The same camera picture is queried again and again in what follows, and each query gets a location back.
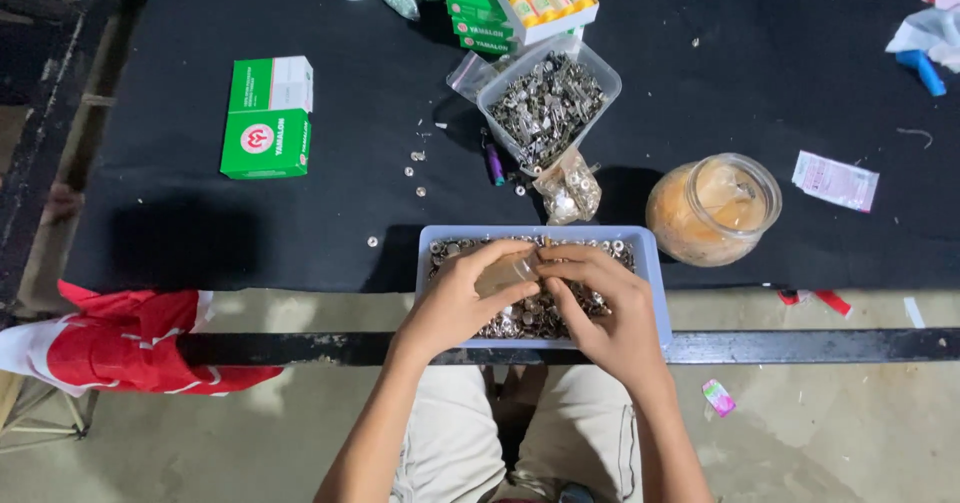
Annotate person's right hand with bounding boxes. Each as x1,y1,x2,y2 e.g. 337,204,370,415
535,244,674,396

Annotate person's left hand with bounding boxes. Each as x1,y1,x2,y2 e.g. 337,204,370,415
396,238,543,366

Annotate small clear plastic bag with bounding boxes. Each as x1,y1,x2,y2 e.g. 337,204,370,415
474,251,543,299

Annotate pale blue plastic tray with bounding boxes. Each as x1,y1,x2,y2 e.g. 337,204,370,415
414,224,674,350

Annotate pile of silver snap buttons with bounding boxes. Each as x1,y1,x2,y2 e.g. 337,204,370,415
427,235,637,340

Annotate pink wrapper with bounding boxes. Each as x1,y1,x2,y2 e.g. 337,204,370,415
701,379,738,418

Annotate person's beige shorts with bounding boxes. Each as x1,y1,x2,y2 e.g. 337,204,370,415
388,364,646,503

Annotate clear bag of snap buttons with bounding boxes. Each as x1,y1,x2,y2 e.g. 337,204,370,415
532,146,603,226

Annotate glass jar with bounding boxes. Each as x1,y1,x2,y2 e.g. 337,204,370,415
645,152,783,268

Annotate purple lighter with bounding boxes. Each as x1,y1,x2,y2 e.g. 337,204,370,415
480,129,507,187

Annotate red strip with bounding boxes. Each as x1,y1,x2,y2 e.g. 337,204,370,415
777,288,855,318

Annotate heap of metal clasps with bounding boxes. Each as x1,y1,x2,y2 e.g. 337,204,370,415
487,51,607,171

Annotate flat clear plastic bag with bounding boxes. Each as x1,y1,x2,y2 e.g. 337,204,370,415
447,50,513,104

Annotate clear plastic container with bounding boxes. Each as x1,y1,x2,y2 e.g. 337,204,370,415
476,35,624,177

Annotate green and white box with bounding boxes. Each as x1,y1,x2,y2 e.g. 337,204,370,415
219,56,315,181

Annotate white and pink packet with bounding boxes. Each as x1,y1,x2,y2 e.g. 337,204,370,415
791,150,880,213

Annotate stack of green boxes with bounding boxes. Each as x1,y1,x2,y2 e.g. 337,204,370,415
445,0,594,57

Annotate red and white cloth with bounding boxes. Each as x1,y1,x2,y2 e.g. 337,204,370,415
0,279,285,398

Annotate blue plastic tube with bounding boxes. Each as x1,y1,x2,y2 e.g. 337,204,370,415
895,50,948,99

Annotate crumpled white plastic bag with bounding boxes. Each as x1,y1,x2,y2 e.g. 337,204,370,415
885,0,960,75

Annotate black metal table rail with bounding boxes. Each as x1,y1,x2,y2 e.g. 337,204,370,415
176,328,960,367

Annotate wooden stool frame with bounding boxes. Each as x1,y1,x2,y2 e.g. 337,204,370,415
0,371,100,456

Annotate dark wooden frame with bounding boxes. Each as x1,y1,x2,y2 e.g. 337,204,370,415
0,0,136,324

